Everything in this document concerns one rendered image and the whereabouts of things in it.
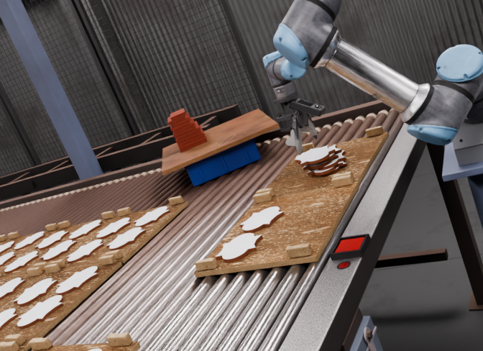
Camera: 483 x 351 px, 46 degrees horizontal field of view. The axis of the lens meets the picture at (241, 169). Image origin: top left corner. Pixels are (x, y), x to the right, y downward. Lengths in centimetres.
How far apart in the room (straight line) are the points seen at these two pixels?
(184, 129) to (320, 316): 149
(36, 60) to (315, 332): 257
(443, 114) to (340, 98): 338
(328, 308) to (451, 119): 63
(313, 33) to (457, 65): 38
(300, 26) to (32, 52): 213
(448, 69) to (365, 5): 316
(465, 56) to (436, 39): 311
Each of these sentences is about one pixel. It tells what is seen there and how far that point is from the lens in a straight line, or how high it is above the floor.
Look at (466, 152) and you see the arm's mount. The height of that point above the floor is 90.
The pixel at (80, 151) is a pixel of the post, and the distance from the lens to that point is 338.
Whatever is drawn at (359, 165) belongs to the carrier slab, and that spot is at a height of 94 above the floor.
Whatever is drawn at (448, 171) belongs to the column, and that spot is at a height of 87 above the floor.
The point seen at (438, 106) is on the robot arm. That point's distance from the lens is 153.
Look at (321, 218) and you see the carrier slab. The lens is 151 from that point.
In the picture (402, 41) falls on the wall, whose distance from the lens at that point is 471.
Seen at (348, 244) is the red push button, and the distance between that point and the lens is 134.
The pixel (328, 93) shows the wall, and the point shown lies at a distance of 489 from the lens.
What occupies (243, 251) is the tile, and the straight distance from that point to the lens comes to 147.
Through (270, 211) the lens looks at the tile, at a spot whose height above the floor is 95.
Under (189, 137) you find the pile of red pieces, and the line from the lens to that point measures 248.
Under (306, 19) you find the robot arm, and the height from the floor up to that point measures 142.
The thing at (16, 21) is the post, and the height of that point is 188.
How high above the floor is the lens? 150
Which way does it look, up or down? 15 degrees down
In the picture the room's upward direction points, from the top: 22 degrees counter-clockwise
